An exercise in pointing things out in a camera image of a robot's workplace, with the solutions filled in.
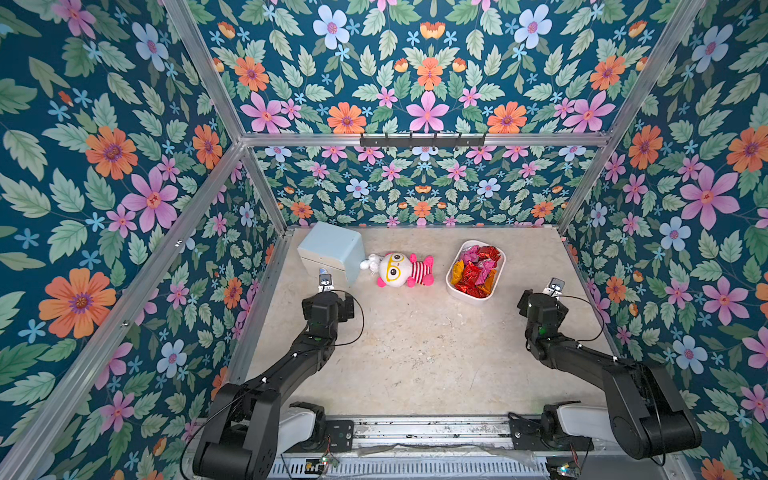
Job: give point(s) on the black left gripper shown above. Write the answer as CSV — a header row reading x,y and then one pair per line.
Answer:
x,y
344,309

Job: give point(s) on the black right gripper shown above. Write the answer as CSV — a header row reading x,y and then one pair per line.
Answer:
x,y
541,301

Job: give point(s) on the orange tea bag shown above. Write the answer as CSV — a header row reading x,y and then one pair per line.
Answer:
x,y
488,285

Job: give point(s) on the red tea bag bottom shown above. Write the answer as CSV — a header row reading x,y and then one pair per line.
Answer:
x,y
470,290

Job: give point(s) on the red tea bag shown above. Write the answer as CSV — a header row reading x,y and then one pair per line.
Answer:
x,y
470,290
488,252
471,273

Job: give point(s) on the red tea bag top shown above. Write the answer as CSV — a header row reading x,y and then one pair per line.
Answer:
x,y
488,252

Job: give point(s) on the pink tea bag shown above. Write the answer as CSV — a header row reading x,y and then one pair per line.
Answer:
x,y
486,266
470,255

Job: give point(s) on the yellow tea bag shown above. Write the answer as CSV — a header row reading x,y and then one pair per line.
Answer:
x,y
457,272

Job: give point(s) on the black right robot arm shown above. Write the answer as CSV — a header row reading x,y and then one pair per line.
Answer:
x,y
645,413

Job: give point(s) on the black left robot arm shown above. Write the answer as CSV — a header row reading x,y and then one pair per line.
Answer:
x,y
240,437

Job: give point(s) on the white plastic storage box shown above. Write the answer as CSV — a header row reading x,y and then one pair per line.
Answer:
x,y
463,297

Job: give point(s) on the light blue mini cabinet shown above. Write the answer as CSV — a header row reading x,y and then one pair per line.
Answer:
x,y
337,250

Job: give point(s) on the small white plush bunny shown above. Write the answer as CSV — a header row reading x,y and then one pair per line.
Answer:
x,y
371,263

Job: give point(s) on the white pink plush doll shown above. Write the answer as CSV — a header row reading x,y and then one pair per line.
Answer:
x,y
396,270

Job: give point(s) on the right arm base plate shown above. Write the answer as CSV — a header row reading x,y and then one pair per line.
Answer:
x,y
546,432

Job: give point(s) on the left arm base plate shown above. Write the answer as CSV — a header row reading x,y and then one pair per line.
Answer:
x,y
305,428

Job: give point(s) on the black hook rail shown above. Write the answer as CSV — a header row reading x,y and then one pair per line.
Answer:
x,y
412,140

